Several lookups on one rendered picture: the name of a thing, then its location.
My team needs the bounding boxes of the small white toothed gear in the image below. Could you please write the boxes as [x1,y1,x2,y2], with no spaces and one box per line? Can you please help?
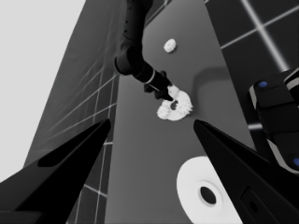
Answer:
[163,37,178,54]
[177,92,193,117]
[167,84,181,99]
[156,104,173,121]

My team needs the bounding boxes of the white round carrier with pins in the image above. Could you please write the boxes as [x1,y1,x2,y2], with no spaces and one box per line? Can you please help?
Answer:
[157,92,192,122]

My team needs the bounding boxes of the large thick white disc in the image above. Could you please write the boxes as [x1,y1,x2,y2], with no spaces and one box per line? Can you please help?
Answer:
[176,155,244,224]

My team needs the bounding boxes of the dark robot body block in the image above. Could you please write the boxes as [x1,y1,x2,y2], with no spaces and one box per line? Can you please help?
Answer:
[248,66,299,175]

